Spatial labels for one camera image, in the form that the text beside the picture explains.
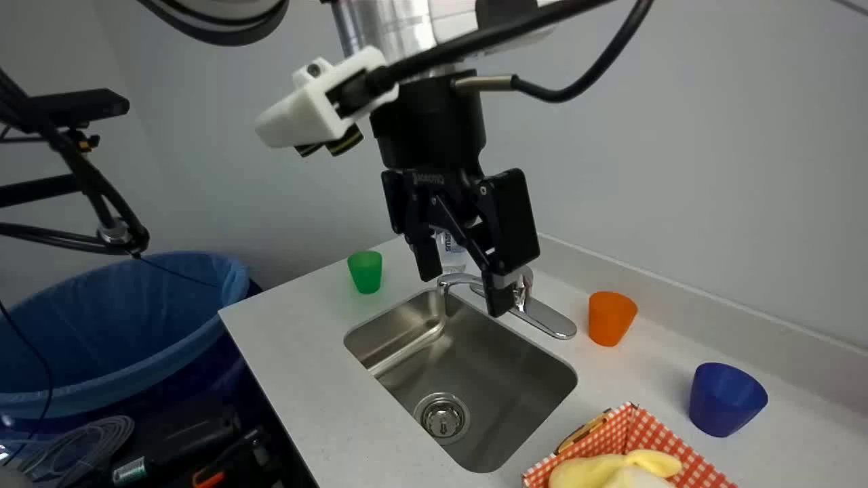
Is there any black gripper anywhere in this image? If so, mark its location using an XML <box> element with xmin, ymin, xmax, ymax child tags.
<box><xmin>366</xmin><ymin>71</ymin><xmax>545</xmax><ymax>320</ymax></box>

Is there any chrome sink tap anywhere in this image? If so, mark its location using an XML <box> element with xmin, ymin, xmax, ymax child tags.
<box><xmin>434</xmin><ymin>267</ymin><xmax>579</xmax><ymax>345</ymax></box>

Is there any green plastic cup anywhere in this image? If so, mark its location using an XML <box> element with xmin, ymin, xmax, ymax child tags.
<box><xmin>345</xmin><ymin>248</ymin><xmax>387</xmax><ymax>296</ymax></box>

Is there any stainless steel sink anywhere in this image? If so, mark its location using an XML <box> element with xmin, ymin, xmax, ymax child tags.
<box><xmin>341</xmin><ymin>285</ymin><xmax>579</xmax><ymax>476</ymax></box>

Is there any orange plastic cup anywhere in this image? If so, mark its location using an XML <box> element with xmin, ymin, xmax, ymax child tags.
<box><xmin>586</xmin><ymin>286</ymin><xmax>640</xmax><ymax>349</ymax></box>

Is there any metal drain strainer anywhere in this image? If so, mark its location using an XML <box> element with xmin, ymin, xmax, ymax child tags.
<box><xmin>413</xmin><ymin>387</ymin><xmax>475</xmax><ymax>445</ymax></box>

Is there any yellow plush banana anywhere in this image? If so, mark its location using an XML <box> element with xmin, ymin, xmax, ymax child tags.
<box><xmin>545</xmin><ymin>446</ymin><xmax>687</xmax><ymax>488</ymax></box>

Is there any blue plastic cup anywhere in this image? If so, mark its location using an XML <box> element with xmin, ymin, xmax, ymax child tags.
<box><xmin>687</xmin><ymin>360</ymin><xmax>769</xmax><ymax>442</ymax></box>

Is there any black tool pile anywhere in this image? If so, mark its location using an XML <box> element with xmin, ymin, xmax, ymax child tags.
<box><xmin>106</xmin><ymin>403</ymin><xmax>307</xmax><ymax>488</ymax></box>

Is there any blue lined trash bin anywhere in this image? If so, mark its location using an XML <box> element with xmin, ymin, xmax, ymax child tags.
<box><xmin>0</xmin><ymin>248</ymin><xmax>258</xmax><ymax>422</ymax></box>

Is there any black tripod stand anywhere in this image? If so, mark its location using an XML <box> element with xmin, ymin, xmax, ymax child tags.
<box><xmin>0</xmin><ymin>64</ymin><xmax>155</xmax><ymax>261</ymax></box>

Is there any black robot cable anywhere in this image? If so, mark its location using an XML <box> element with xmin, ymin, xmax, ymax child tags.
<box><xmin>335</xmin><ymin>0</ymin><xmax>659</xmax><ymax>105</ymax></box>

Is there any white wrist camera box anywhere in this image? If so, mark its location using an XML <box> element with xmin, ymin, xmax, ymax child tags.
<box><xmin>254</xmin><ymin>47</ymin><xmax>402</xmax><ymax>163</ymax></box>

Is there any black cable loop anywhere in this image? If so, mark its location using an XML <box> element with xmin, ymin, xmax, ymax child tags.
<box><xmin>135</xmin><ymin>0</ymin><xmax>292</xmax><ymax>49</ymax></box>

